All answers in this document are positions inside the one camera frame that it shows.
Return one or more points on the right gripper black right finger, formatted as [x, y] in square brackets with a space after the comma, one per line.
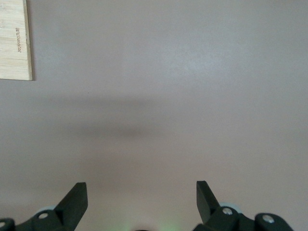
[223, 219]

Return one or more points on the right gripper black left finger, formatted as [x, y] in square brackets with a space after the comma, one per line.
[48, 219]

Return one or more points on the brown table mat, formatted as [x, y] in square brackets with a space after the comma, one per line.
[168, 96]

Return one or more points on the bamboo cutting board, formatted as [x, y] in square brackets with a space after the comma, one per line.
[12, 48]

